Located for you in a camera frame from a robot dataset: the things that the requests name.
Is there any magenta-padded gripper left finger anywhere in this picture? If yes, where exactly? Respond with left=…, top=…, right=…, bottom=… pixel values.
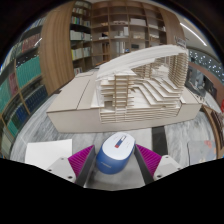
left=46, top=144, right=97, bottom=187

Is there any white rectangular mouse pad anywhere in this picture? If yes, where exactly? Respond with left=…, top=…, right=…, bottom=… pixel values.
left=24, top=138, right=73, bottom=170

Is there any wooden bookshelf with white books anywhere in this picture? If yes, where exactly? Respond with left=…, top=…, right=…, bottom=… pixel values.
left=69, top=0, right=93, bottom=76

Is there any long ceiling light strip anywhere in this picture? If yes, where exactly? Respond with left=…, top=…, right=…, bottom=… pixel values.
left=179, top=22, right=208, bottom=47

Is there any blue and white computer mouse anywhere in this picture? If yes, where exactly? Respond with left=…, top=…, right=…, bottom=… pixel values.
left=95, top=131, right=137, bottom=175

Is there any pale wooden architectural model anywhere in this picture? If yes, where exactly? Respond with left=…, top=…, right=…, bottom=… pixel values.
left=46, top=44, right=203, bottom=134

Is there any open wooden display shelf unit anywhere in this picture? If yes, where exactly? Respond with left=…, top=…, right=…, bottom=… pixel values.
left=90, top=0, right=168, bottom=68

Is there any group of small ceiling lights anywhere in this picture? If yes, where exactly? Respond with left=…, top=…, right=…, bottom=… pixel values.
left=189, top=49, right=223, bottom=73

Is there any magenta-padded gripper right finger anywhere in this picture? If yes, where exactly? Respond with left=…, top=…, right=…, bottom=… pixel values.
left=133, top=143, right=183, bottom=185

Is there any wall sign plaque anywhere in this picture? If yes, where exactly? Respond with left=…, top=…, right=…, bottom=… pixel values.
left=174, top=35, right=188, bottom=46

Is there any curved bookshelf with colourful books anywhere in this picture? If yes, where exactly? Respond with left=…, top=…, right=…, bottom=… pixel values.
left=0, top=16, right=51, bottom=158

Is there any colourful printed sheet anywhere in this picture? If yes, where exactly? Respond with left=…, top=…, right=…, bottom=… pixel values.
left=188, top=139, right=218, bottom=164

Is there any dark grey building model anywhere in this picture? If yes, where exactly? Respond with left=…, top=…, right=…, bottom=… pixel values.
left=186, top=63, right=214, bottom=98

